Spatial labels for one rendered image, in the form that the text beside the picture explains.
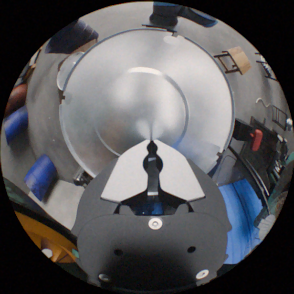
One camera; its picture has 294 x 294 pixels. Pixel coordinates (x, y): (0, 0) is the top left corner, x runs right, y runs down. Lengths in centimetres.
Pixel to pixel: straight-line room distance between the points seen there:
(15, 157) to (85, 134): 321
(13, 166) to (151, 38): 336
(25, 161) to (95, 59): 334
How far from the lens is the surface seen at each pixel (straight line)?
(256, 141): 35
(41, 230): 42
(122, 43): 16
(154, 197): 24
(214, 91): 15
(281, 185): 136
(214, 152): 17
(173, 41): 16
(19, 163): 336
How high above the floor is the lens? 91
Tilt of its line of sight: 58 degrees down
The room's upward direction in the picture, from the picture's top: 178 degrees counter-clockwise
